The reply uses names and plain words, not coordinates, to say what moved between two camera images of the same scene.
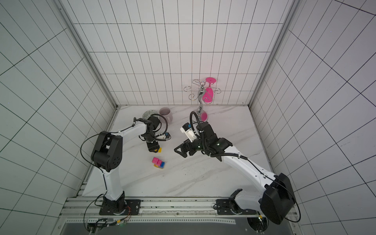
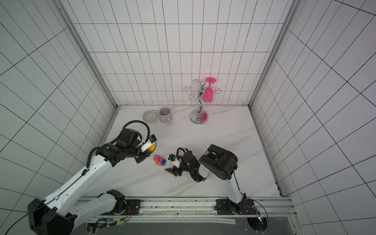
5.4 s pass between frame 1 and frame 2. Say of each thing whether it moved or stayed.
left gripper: moved
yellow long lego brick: moved
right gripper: moved
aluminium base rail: stayed
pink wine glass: stayed
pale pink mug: stayed
